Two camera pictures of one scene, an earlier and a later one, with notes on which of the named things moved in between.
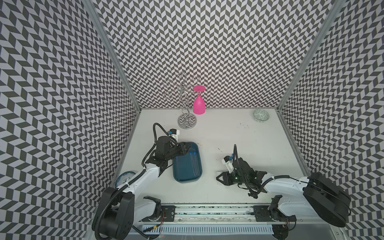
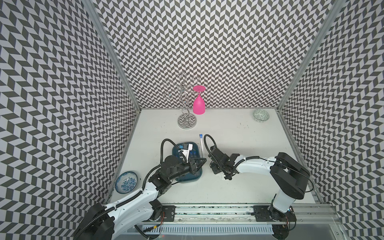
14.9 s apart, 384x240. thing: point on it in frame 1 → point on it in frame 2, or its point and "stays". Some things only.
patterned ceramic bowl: (260, 115) stays
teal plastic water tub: (188, 167) stays
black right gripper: (226, 181) → (213, 166)
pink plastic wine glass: (199, 107) stays
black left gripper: (182, 148) → (193, 167)
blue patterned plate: (123, 177) stays
